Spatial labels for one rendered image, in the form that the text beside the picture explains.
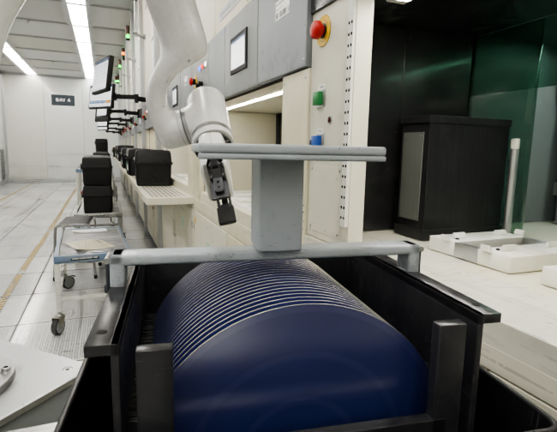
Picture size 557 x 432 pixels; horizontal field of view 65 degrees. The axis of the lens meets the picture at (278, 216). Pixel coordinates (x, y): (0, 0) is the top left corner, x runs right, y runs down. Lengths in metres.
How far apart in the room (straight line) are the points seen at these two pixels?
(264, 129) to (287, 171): 2.16
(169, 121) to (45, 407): 0.55
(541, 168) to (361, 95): 0.83
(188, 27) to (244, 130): 1.58
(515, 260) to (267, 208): 0.64
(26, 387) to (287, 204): 0.50
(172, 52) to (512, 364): 0.75
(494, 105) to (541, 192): 0.42
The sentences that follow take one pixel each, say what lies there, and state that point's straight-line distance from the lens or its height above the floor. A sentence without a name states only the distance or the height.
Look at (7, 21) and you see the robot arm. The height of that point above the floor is 1.24.
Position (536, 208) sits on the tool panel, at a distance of 1.62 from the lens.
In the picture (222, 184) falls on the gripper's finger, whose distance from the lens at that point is 0.75.
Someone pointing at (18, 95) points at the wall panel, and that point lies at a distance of 14.35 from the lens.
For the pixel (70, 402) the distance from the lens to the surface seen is 0.30.
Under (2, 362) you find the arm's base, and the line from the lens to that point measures 0.77.
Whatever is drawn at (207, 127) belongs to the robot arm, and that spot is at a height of 1.12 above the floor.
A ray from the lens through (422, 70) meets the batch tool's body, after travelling 1.28.
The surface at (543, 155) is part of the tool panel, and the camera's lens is 1.62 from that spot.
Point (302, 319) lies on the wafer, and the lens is 0.27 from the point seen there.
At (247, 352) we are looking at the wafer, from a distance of 0.27.
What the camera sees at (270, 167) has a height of 1.07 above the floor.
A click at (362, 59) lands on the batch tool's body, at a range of 0.95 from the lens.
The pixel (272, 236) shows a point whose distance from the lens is 0.31.
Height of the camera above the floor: 1.08
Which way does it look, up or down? 9 degrees down
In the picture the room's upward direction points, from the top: 1 degrees clockwise
